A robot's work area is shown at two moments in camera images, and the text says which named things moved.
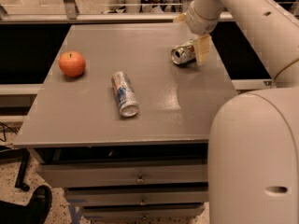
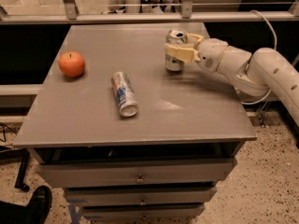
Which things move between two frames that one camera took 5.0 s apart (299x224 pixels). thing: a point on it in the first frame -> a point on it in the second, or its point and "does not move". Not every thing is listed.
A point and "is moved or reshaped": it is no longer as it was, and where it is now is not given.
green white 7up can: [183, 53] is moved or reshaped
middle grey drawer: [107, 196] does not move
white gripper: [195, 22] -> [210, 54]
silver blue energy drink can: [127, 101] does not move
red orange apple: [72, 63] does not move
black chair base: [17, 155] does not move
